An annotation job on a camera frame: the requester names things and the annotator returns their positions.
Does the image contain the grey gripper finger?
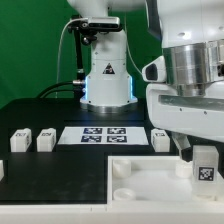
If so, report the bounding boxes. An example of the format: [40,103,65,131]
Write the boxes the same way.
[172,132,192,162]

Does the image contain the white marker sheet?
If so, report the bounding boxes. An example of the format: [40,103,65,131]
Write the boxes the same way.
[58,127,148,145]

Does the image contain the white obstacle piece left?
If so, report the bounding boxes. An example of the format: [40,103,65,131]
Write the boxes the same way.
[0,160,4,181]

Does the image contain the black base cables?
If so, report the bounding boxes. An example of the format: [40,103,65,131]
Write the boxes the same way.
[35,79,86,100]

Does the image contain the white square tabletop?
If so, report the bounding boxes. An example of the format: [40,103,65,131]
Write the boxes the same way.
[107,156,224,203]

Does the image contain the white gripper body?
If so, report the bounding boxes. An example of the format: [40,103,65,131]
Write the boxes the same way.
[146,83,224,143]

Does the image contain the black camera on stand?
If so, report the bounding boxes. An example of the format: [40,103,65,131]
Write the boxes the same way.
[68,17,122,32]

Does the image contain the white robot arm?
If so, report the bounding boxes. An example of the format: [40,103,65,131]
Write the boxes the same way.
[67,0,224,147]

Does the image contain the black camera stand pole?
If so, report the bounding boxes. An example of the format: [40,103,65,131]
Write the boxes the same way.
[73,22,85,99]

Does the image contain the grey camera cable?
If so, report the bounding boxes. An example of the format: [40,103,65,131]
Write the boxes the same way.
[55,18,83,99]

